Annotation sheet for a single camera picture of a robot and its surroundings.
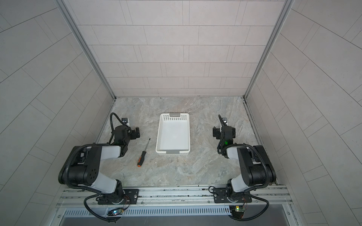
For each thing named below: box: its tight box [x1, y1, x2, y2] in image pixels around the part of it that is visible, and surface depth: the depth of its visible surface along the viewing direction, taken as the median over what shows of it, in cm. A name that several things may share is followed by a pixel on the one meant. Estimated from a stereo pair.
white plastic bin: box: [155, 113, 191, 156], surface depth 96 cm
